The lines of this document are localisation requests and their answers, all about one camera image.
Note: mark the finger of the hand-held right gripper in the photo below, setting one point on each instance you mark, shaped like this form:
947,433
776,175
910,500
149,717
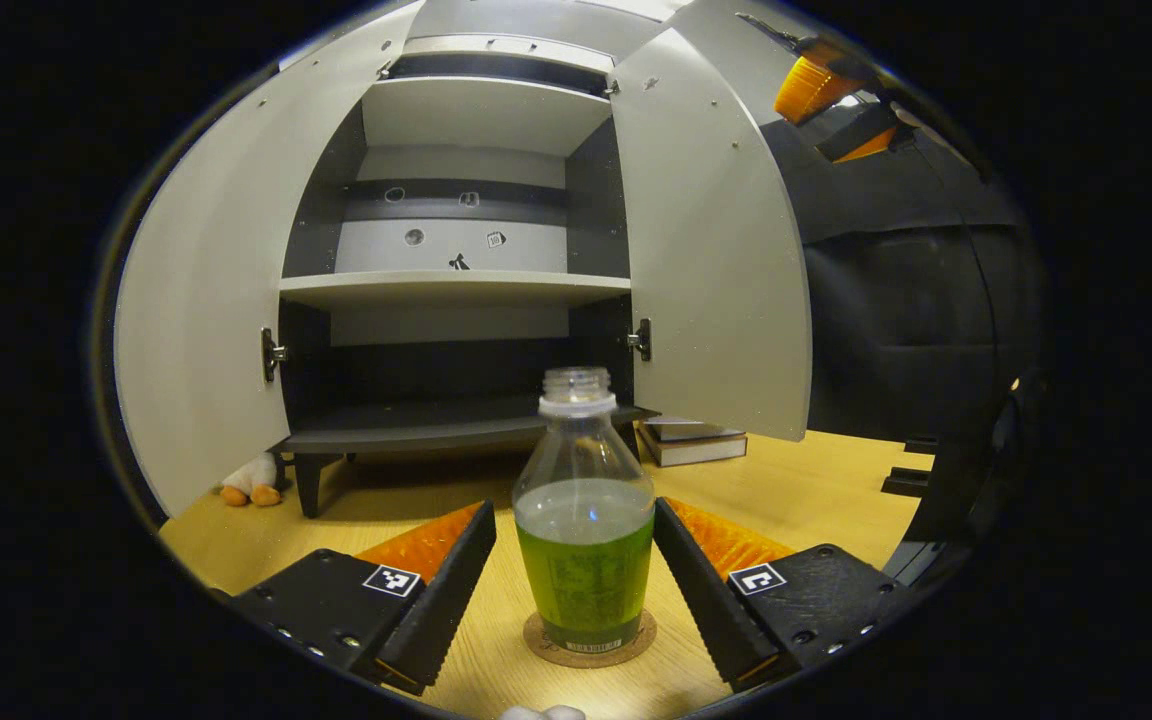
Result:
861,135
811,90

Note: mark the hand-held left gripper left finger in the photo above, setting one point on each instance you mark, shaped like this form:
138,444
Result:
446,600

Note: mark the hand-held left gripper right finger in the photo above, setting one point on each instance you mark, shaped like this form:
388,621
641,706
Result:
701,600

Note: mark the green drink bottle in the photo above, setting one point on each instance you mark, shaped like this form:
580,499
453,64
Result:
584,570

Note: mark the round cork coaster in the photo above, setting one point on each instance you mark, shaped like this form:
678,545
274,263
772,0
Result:
591,661

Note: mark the grey cabinet door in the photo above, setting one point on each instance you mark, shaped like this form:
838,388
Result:
716,250
206,300

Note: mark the grey cabinet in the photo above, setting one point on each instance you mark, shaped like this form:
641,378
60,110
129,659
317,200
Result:
456,288

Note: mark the penguin plush toy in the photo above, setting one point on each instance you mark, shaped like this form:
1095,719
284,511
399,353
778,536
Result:
254,475

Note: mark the black stand foot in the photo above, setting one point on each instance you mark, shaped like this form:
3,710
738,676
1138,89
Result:
906,483
921,445

